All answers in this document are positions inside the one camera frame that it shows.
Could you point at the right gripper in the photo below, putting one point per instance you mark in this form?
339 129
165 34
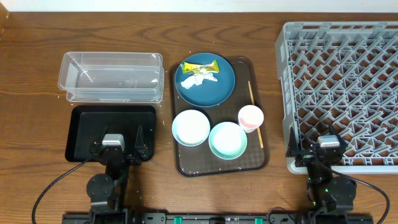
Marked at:
304 157

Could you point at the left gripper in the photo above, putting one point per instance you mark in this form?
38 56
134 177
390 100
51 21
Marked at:
139 154

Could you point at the light blue rice bowl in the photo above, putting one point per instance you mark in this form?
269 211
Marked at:
190 128

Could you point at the pink cup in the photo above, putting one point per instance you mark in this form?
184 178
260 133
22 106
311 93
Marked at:
250 117

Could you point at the mint green bowl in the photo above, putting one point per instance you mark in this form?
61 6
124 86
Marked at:
227 141

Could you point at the white tissue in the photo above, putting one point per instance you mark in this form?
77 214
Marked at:
197 79

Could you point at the dark blue plate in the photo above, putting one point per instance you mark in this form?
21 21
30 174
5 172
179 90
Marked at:
209 93

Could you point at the yellow snack wrapper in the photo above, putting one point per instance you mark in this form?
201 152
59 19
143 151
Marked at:
212 67

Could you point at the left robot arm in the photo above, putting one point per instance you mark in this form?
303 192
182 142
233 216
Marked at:
107 191

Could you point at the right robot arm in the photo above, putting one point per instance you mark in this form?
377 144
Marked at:
333 195

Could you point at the grey dishwasher rack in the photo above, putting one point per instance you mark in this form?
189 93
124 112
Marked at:
342 75

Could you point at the black tray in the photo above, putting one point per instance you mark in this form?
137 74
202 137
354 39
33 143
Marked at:
88 123

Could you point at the wooden chopstick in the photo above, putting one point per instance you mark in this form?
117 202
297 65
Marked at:
253 103

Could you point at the clear plastic bin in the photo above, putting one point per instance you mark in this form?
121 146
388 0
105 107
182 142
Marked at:
112 77

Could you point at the brown serving tray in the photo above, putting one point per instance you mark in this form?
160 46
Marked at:
199 160

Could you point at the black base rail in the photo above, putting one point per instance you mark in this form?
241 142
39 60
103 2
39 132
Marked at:
162 218

